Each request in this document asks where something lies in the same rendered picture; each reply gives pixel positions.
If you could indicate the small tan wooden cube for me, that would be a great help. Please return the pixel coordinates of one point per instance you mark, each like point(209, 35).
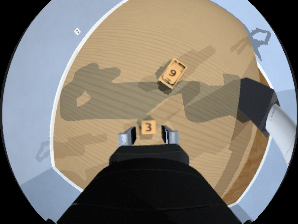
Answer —
point(148, 126)
point(171, 75)

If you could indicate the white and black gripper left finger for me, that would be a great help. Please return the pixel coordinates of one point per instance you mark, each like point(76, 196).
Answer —
point(128, 137)

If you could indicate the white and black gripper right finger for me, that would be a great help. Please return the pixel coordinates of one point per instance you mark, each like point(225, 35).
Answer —
point(169, 136)

